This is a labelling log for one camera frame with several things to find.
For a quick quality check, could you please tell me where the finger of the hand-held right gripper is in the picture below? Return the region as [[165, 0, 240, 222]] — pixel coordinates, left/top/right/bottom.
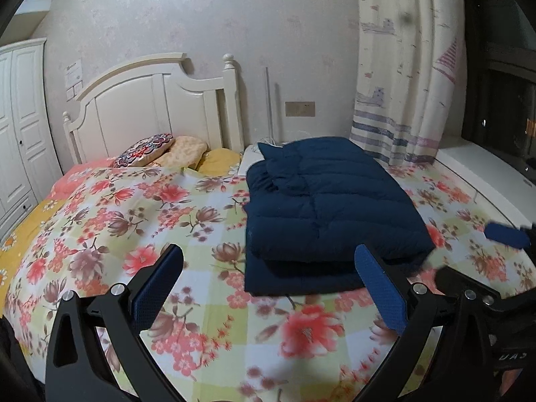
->
[[483, 223, 532, 251], [435, 266, 502, 307]]

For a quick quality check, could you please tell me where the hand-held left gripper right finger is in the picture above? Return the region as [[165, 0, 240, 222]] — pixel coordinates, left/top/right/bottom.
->
[[354, 244, 497, 402]]

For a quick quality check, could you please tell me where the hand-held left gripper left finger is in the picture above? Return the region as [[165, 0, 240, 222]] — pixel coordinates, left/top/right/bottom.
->
[[45, 243, 185, 402]]

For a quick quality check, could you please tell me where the navy blue puffer jacket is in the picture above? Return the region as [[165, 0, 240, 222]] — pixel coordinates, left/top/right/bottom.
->
[[244, 136, 436, 298]]

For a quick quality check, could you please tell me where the floral patterned blanket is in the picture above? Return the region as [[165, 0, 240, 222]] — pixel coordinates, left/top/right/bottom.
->
[[2, 161, 536, 402]]

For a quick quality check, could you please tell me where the white window ledge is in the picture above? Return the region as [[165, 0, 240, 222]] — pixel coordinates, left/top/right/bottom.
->
[[433, 140, 536, 229]]

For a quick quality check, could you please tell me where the embroidered patterned cushion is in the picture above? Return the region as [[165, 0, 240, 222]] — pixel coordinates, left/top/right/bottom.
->
[[111, 133, 176, 168]]

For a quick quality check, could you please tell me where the pale orange pillow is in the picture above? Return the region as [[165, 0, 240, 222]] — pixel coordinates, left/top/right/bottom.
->
[[157, 136, 209, 168]]

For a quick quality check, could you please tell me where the yellow pillow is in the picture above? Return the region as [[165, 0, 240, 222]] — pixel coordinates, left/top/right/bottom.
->
[[197, 148, 244, 175]]

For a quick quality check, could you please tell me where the yellow orange bed sheet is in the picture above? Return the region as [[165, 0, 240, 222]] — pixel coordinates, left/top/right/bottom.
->
[[0, 159, 116, 302]]

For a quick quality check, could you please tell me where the white nightstand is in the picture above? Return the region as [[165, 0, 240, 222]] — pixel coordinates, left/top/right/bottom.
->
[[237, 142, 285, 177]]

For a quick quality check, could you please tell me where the dark window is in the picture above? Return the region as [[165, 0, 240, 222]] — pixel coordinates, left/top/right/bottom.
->
[[458, 0, 536, 166]]

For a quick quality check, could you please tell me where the black cloth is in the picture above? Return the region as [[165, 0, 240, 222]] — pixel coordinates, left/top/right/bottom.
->
[[0, 318, 43, 402]]

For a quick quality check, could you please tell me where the cream wooden headboard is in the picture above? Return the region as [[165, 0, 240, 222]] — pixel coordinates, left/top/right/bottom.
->
[[63, 52, 246, 166]]

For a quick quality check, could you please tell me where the printed striped curtain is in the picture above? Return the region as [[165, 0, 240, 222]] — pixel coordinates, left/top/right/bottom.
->
[[349, 0, 465, 166]]

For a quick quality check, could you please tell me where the white wardrobe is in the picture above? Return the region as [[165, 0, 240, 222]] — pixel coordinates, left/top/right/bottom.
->
[[0, 38, 63, 229]]

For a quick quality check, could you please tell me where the slim white desk lamp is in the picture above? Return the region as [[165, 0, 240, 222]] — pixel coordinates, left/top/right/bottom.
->
[[263, 66, 280, 145]]

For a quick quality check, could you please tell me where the white paper notice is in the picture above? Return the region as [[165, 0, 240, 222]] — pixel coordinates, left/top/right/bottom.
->
[[65, 61, 84, 88]]

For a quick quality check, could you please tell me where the gold wall switch plate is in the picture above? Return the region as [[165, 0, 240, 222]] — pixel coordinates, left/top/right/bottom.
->
[[285, 101, 316, 117]]

